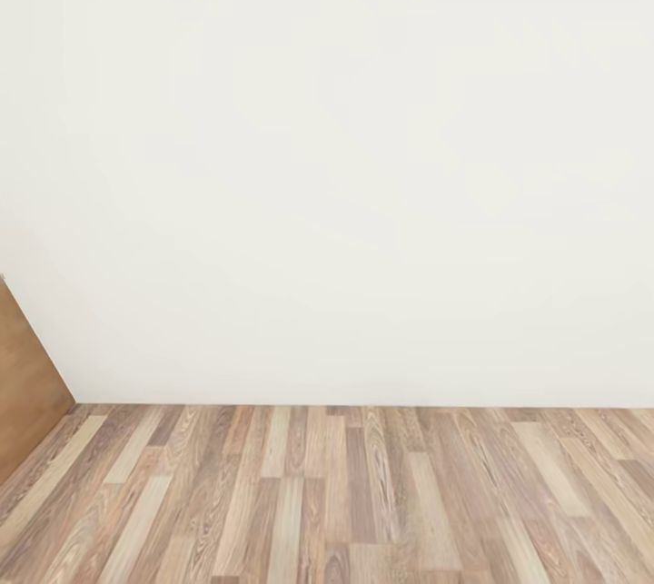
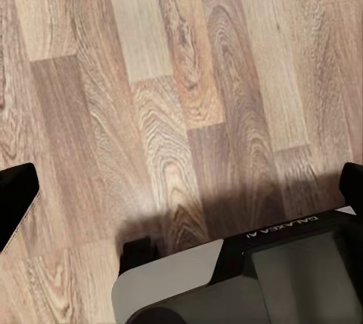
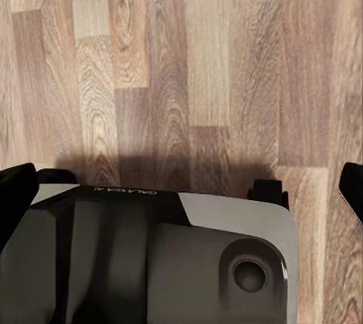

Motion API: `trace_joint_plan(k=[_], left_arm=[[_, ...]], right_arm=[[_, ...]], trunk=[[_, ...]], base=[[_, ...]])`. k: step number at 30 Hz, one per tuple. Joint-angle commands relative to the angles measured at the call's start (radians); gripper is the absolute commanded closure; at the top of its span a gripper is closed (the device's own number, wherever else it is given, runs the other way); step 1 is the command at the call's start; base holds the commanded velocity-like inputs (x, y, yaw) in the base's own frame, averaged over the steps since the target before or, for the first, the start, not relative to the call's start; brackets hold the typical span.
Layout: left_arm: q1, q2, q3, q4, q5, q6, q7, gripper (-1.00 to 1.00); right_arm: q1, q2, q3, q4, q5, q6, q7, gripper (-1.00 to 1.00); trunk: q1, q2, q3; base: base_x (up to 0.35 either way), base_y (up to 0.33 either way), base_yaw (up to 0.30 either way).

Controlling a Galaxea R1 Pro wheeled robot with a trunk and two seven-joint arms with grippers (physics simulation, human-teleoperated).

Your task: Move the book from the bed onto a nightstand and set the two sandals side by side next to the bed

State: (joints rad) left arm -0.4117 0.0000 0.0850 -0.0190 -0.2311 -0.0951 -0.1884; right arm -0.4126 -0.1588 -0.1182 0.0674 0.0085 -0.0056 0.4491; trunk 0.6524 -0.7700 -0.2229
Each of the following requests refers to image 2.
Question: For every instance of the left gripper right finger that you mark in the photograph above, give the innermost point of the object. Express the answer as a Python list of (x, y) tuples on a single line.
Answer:
[(351, 186)]

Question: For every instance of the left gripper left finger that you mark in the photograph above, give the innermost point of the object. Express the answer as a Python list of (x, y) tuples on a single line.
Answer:
[(18, 187)]

